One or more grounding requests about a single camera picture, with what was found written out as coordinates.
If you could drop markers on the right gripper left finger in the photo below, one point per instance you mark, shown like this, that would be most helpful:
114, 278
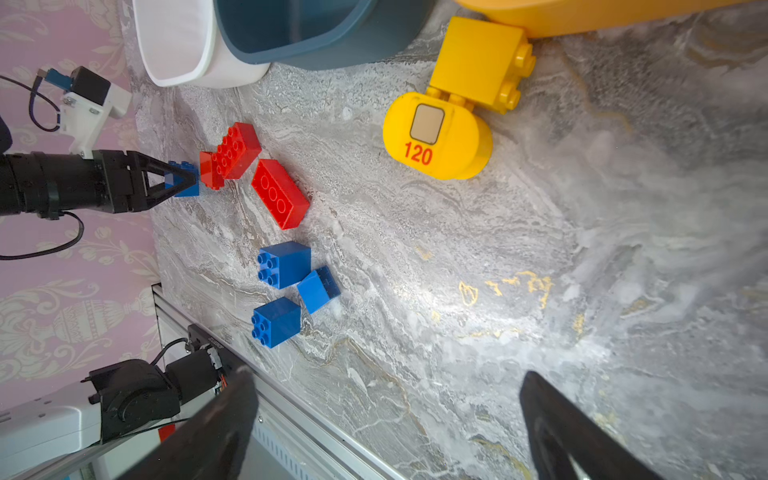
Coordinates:
211, 444

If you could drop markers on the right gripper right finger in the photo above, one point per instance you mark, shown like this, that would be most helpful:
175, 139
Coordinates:
561, 437

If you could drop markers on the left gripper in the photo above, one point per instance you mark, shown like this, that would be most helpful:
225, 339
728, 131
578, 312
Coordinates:
112, 181

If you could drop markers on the long red lego brick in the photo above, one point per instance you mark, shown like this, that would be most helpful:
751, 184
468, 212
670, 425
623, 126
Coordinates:
238, 149

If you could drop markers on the white plastic bin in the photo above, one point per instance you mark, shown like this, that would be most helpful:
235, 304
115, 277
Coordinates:
180, 43

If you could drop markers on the blue sloped lego brick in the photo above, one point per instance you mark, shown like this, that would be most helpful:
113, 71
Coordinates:
318, 289

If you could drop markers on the dark teal plastic bin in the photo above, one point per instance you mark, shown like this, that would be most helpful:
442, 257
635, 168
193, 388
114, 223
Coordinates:
319, 35

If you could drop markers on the yellow plastic bin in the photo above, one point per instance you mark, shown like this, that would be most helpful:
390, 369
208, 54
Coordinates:
550, 18

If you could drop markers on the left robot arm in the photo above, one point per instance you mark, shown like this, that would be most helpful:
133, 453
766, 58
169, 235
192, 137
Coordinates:
117, 401

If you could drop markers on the small red lego brick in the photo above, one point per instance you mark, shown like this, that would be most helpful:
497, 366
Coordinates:
210, 173

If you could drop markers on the red lego brick right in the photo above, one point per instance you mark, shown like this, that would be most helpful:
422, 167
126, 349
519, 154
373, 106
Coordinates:
280, 194

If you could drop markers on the yellow rounded lego 120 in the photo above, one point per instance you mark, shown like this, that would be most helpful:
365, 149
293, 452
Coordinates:
437, 134

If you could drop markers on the yellow lego cube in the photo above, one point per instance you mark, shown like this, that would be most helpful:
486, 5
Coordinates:
482, 63

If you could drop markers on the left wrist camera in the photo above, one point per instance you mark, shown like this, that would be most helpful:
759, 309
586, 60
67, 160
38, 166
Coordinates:
88, 101

